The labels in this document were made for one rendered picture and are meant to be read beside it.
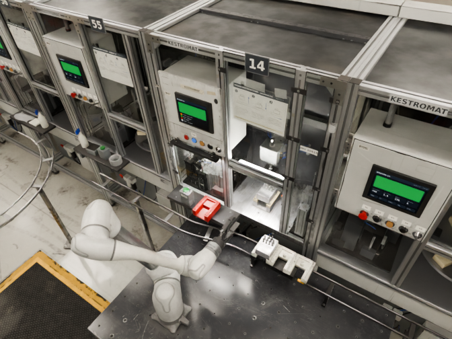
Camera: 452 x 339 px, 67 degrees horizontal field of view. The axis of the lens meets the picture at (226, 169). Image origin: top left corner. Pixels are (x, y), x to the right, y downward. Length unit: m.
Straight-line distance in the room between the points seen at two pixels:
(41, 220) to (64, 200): 0.31
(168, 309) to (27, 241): 2.18
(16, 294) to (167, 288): 1.84
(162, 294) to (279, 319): 0.71
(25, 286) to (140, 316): 1.54
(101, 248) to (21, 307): 1.89
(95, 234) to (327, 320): 1.40
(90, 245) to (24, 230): 2.40
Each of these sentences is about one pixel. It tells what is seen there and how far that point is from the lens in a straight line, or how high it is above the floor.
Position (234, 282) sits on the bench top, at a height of 0.68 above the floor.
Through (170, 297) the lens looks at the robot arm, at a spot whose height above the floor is 0.94.
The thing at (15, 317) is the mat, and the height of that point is 0.01.
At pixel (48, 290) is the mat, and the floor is 0.01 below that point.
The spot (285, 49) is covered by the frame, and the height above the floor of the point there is 2.01.
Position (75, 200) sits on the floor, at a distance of 4.05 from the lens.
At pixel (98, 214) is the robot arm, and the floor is 1.46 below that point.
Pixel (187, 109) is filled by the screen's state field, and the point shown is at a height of 1.66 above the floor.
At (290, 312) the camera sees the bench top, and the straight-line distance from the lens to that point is 2.23.
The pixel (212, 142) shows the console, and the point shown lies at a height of 1.46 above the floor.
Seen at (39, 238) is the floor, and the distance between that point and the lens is 3.87.
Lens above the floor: 2.70
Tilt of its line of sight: 43 degrees down
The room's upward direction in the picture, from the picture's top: 3 degrees counter-clockwise
